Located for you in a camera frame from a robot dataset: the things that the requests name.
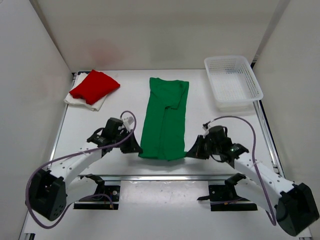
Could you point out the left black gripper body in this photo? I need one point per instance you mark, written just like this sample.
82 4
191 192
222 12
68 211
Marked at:
128 146

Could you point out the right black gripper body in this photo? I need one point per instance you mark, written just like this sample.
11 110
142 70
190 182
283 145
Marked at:
204 148

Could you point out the green t shirt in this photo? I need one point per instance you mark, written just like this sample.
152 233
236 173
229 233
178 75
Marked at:
163 133

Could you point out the red t shirt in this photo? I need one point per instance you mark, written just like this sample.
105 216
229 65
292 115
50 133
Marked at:
95 86

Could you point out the white t shirt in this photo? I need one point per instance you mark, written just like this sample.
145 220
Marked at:
79 102

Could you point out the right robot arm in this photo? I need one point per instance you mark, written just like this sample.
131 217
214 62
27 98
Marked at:
291 206

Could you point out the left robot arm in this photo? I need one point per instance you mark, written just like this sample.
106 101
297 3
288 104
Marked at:
49 192

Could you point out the white plastic basket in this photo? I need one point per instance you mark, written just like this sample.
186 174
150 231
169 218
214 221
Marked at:
233 82

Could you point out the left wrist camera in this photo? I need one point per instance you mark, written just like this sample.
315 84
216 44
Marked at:
127 122

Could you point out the aluminium table rail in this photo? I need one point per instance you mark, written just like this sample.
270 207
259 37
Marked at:
136 178

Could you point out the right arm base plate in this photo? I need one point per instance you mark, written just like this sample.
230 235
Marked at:
221 199

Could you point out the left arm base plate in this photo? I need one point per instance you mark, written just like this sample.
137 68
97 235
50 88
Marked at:
108 198

